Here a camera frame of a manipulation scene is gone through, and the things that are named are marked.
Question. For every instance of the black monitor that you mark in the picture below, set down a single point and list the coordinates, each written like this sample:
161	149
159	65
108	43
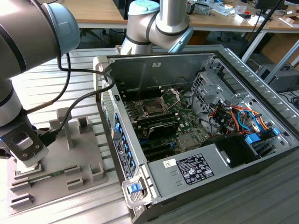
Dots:
120	9

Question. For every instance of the green RAM stick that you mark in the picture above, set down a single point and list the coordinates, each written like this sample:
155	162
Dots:
46	176

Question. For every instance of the silver chipset heatsink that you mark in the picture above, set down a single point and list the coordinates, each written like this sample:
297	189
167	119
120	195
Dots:
187	141

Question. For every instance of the wooden desk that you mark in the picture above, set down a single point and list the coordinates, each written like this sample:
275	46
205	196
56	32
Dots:
210	21
106	14

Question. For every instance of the brown cardboard box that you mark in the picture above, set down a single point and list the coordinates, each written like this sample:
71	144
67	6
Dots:
275	46

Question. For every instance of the grey computer on floor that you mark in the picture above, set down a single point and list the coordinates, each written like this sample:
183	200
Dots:
280	77

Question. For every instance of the green motherboard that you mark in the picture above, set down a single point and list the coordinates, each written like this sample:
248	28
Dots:
187	126

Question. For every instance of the grey power supply unit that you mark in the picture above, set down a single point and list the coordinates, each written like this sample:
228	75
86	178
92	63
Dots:
163	179

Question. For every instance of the grey plastic parts rack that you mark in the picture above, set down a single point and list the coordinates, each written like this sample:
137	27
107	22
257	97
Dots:
70	163

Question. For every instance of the perforated metal drive cage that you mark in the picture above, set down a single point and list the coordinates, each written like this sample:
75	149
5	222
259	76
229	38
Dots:
205	93

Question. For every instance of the white small boxes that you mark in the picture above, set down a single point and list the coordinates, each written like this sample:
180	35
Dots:
244	17

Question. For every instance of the CPU socket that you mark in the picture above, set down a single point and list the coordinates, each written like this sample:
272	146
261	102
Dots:
151	108

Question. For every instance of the black graphics card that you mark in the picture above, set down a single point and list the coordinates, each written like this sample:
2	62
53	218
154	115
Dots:
163	129

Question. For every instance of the black office chair base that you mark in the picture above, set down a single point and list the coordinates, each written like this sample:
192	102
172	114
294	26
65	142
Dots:
92	33

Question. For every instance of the black slanted pole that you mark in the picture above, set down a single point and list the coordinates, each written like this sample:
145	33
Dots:
261	25

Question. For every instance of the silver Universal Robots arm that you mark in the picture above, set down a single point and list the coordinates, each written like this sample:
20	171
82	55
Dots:
23	35

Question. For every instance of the open grey PC case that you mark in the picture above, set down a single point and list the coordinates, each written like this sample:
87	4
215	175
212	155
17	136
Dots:
130	70

